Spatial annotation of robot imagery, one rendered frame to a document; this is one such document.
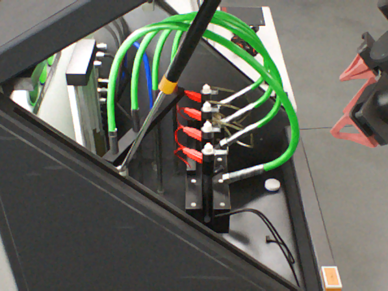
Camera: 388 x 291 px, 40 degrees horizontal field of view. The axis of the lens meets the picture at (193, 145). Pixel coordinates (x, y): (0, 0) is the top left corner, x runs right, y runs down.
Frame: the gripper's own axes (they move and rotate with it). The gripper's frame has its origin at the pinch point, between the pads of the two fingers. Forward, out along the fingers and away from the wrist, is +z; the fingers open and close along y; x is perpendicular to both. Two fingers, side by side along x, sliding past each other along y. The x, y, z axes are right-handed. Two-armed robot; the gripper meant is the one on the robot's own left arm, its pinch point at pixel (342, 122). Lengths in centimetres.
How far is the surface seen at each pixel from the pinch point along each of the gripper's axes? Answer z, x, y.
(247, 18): 85, -11, -81
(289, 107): 7.5, -5.9, -0.4
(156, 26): 16.0, -30.8, 2.3
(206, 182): 40.9, 1.2, 2.8
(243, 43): 71, -8, -59
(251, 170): 22.1, 0.7, 4.4
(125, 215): 12.4, -14.7, 31.8
